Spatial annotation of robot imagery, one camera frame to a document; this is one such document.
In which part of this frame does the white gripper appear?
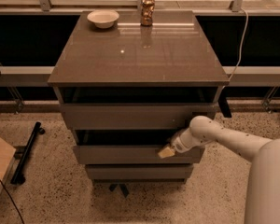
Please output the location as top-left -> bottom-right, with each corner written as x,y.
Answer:
158,128 -> 198,159

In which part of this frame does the grey drawer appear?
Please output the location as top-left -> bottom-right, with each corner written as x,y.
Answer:
73,146 -> 204,164
85,164 -> 193,180
60,104 -> 218,130

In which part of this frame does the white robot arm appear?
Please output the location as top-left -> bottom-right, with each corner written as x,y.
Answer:
158,116 -> 280,224

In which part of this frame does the grey bottom drawer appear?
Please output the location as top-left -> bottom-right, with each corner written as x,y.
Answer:
85,164 -> 193,180

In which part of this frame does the grey drawer cabinet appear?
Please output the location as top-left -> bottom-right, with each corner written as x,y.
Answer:
48,11 -> 229,183

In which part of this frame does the grey top drawer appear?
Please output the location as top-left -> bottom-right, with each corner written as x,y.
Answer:
60,104 -> 218,130

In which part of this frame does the white bowl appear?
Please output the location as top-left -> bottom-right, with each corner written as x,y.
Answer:
87,10 -> 119,29

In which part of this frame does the black metal bar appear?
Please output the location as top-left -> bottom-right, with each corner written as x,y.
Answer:
10,121 -> 45,185

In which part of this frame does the crushed gold can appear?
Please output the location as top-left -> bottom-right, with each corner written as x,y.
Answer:
140,0 -> 155,26

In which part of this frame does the metal window rail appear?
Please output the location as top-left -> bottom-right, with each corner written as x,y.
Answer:
0,66 -> 280,87

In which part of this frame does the white cable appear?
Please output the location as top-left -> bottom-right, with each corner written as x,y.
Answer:
228,7 -> 250,81

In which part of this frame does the black cable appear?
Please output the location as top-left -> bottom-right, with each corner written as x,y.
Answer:
0,158 -> 25,224

